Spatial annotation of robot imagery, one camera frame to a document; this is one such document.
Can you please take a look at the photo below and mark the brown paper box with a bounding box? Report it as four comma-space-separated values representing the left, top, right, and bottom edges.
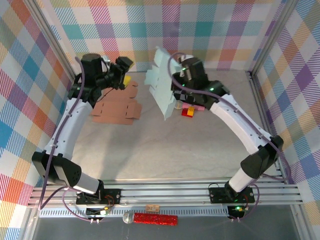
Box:
90, 80, 143, 126

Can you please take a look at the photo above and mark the light blue paper box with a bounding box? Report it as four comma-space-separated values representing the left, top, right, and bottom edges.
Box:
145, 46, 185, 123

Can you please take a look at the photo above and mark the pink block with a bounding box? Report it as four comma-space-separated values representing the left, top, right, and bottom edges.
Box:
183, 103, 205, 111

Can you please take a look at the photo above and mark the red glitter toy microphone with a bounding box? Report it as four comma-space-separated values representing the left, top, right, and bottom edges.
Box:
122, 211, 179, 227

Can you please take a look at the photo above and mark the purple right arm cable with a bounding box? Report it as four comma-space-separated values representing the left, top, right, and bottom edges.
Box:
167, 51, 292, 223

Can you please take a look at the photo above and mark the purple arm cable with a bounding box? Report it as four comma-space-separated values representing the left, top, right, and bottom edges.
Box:
37, 56, 106, 223
167, 51, 292, 223

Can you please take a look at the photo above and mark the aluminium side frame rail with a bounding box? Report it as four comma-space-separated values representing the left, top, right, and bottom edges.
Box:
248, 71, 287, 182

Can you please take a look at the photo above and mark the aluminium frame post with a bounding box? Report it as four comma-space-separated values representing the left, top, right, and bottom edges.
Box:
248, 0, 301, 77
26, 0, 78, 83

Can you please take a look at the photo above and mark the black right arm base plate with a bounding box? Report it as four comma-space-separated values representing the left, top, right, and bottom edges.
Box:
208, 186, 256, 204

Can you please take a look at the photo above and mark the aluminium front frame rail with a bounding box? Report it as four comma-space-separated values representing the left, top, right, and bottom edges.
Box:
27, 177, 304, 208

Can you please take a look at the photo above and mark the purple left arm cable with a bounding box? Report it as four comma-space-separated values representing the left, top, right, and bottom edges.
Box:
37, 56, 106, 223

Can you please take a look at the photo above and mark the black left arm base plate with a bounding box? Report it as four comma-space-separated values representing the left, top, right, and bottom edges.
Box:
76, 187, 122, 205

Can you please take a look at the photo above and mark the perforated white cable duct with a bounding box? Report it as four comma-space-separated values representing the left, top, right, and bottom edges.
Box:
39, 208, 230, 218

